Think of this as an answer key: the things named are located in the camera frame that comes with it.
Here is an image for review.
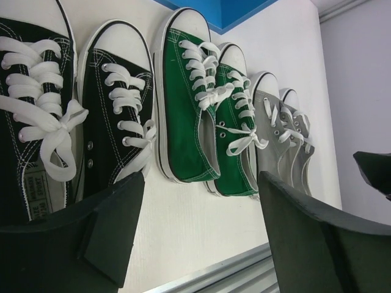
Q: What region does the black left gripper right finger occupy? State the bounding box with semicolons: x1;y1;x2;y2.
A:
258;172;390;292

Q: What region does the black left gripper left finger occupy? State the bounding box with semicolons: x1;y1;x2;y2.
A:
1;172;145;292

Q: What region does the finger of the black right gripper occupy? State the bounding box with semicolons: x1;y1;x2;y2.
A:
353;151;391;201

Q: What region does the green canvas sneaker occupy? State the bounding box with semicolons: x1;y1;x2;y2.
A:
205;43;269;197
153;7;234;183

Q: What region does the black canvas sneaker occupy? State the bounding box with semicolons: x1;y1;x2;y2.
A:
1;1;88;226
76;20;157;200

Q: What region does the blue and yellow shoe shelf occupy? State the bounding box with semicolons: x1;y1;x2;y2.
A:
155;0;277;35

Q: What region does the right grey canvas sneaker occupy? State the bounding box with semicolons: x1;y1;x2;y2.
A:
279;88;315;195

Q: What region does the grey canvas sneaker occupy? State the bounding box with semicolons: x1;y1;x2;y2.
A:
250;71;290;180
279;88;315;195

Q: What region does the left grey canvas sneaker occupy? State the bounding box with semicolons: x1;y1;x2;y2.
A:
250;71;290;180

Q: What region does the aluminium rail frame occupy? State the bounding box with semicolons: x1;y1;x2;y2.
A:
149;243;280;293

